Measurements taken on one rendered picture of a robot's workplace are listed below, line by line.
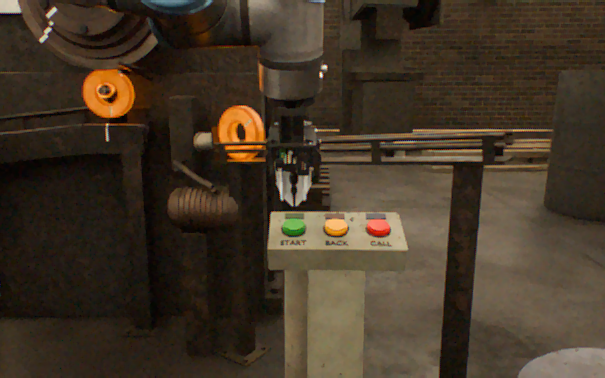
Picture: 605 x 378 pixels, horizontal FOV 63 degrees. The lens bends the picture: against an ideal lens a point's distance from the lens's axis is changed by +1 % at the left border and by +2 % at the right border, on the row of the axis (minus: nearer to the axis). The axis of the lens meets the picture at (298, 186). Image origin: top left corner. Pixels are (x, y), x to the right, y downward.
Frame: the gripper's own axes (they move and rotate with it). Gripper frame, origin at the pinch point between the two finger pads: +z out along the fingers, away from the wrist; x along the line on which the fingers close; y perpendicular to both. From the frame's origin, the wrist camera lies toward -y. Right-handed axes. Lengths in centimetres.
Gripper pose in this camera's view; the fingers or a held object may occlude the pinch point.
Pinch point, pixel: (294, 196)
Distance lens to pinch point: 83.9
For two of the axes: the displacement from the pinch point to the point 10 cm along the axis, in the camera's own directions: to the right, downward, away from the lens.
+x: 10.0, 0.0, -0.2
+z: 0.1, 8.4, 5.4
